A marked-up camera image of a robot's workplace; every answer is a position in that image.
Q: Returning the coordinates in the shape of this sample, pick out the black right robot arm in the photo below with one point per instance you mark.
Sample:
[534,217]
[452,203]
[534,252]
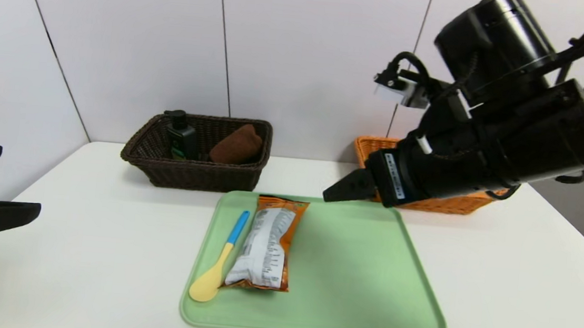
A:
[493,33]

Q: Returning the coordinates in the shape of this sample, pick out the brown towel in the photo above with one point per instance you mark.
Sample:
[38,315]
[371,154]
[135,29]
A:
[235,146]

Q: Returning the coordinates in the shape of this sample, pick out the orange wicker basket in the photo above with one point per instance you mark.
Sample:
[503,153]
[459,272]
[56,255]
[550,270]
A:
[452,204]

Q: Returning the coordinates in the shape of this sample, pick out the dark green pump bottle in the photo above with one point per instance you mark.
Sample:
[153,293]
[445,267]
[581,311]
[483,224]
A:
[183,138]

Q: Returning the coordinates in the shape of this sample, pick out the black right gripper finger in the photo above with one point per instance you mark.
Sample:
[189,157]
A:
[356,188]

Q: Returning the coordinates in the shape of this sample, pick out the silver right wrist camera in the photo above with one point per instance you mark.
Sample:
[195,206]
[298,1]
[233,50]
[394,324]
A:
[398,94]

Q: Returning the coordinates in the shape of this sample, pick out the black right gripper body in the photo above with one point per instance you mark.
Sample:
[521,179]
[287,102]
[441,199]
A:
[391,179]

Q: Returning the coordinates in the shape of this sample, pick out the dark brown wicker basket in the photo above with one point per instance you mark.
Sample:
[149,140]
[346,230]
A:
[201,177]

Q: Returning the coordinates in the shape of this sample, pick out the orange snack bag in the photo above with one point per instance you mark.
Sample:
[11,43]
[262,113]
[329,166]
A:
[264,241]

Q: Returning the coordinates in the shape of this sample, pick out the green plastic tray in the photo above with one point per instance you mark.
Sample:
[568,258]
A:
[366,287]

